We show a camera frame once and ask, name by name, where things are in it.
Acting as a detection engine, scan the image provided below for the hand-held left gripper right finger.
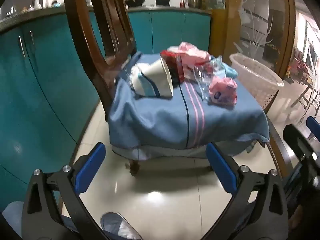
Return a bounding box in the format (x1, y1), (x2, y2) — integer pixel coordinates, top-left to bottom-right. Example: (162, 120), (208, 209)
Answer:
(205, 142), (289, 240)

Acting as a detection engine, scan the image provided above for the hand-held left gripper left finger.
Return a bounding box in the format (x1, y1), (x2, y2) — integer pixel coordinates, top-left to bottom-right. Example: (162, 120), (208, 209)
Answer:
(21, 142), (107, 240)

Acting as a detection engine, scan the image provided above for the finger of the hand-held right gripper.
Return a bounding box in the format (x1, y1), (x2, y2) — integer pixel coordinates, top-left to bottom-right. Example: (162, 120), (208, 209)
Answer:
(282, 116), (320, 160)

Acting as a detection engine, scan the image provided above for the white plastic basket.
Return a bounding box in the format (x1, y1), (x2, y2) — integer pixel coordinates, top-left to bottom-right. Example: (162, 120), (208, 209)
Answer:
(229, 53), (285, 110)

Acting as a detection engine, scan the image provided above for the clear plastic wrapper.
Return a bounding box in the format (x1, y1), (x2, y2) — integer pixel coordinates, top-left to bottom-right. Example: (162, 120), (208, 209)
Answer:
(192, 56), (223, 103)

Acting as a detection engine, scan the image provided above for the small pink packet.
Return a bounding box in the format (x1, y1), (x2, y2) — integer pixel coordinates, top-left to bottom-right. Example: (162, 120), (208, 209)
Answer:
(209, 77), (238, 105)

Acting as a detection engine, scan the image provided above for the blue striped cloth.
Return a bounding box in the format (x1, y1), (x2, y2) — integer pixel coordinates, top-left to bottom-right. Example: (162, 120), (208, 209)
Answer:
(106, 52), (270, 155)

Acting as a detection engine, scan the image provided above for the white and blue packet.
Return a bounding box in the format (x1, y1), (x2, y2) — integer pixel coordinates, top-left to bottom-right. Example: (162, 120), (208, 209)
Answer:
(130, 58), (174, 98)

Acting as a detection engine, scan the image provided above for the large pink packet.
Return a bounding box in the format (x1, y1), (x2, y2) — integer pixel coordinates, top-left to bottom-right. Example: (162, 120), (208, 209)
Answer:
(168, 41), (213, 80)

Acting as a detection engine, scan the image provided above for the wooden etched glass door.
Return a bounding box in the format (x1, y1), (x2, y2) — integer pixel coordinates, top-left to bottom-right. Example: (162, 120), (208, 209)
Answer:
(199, 0), (297, 85)

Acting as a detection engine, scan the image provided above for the brown wooden chair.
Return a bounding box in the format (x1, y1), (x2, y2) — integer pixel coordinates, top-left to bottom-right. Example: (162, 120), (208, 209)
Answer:
(61, 0), (142, 178)

